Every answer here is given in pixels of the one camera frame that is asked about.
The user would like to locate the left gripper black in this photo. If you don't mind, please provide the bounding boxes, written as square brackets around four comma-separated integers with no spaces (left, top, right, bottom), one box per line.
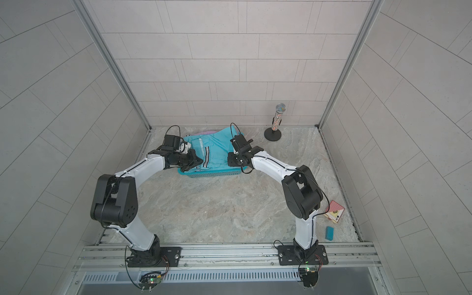
[173,149,205,171]

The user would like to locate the teal pants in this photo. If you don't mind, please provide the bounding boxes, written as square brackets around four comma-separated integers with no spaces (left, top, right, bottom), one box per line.
[184,126,240,168]

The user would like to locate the purple pants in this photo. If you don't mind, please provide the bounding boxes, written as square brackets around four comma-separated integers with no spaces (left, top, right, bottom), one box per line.
[194,130,219,136]

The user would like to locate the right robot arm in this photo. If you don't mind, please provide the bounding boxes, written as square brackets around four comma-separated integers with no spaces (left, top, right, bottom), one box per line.
[228,140,325,261]

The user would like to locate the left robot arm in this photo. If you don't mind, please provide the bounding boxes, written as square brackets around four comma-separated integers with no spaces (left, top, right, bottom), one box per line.
[90,149,203,267]

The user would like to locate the teal plastic basket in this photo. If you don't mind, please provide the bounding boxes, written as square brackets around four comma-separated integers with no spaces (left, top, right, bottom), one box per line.
[178,166,242,178]

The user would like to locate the glitter microphone on stand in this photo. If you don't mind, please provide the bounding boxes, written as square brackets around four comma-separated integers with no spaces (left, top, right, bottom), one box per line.
[264,103,286,141]

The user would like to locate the pink patterned small box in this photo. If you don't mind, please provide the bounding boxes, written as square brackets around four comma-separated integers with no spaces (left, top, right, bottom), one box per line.
[324,200,345,223]

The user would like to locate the small teal block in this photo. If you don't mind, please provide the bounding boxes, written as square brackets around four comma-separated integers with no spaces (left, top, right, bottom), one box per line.
[324,226,334,242]

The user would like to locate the left circuit board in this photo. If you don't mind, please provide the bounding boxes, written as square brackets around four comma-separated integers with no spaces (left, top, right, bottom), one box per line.
[138,271,163,293]

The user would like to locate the circuit board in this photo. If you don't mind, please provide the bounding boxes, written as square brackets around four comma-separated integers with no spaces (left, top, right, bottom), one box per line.
[138,271,163,293]
[298,267,319,288]

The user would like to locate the right circuit board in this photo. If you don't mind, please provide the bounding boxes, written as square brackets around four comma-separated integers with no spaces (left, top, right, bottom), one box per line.
[298,267,319,288]

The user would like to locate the ventilation grille strip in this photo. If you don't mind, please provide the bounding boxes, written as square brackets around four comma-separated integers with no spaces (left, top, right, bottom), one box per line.
[82,269,301,284]

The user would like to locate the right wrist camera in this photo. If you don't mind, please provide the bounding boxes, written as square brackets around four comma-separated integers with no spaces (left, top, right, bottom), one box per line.
[231,134,253,154]

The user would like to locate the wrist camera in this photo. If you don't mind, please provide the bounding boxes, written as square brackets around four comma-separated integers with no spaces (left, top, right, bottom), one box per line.
[231,134,253,154]
[161,135,191,154]

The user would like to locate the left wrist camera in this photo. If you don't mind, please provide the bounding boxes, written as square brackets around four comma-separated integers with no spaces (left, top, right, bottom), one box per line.
[161,135,191,154]

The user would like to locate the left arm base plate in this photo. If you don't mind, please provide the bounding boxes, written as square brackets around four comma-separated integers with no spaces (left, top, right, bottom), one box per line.
[125,247,182,268]

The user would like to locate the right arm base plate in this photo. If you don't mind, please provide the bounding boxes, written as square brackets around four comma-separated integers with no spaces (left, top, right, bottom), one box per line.
[276,245,329,266]

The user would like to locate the aluminium mounting rail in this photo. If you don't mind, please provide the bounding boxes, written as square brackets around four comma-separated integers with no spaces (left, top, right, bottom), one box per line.
[73,242,381,272]

